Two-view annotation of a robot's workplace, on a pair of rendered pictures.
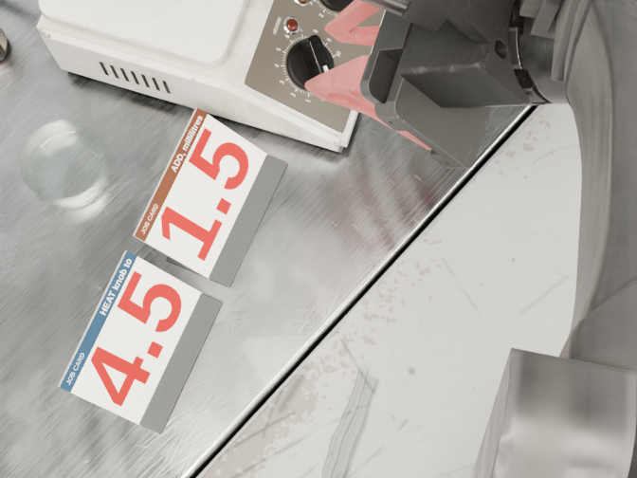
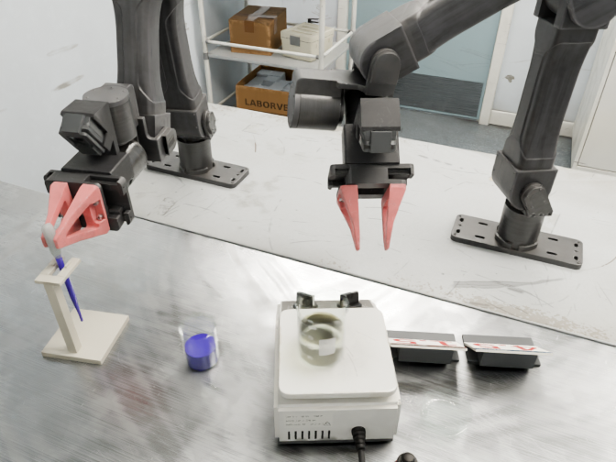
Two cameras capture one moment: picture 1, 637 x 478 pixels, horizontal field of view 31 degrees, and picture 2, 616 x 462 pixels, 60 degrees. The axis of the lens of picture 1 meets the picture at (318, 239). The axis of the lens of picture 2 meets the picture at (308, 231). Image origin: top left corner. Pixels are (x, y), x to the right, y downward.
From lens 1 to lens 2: 0.72 m
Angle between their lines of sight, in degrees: 62
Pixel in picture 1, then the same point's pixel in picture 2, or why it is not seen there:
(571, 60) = (424, 42)
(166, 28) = (375, 331)
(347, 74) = (396, 197)
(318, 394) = (472, 296)
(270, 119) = not seen: hidden behind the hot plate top
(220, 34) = (366, 311)
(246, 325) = (464, 324)
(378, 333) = (435, 285)
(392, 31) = (379, 175)
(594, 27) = (425, 20)
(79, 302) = (503, 390)
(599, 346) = not seen: outside the picture
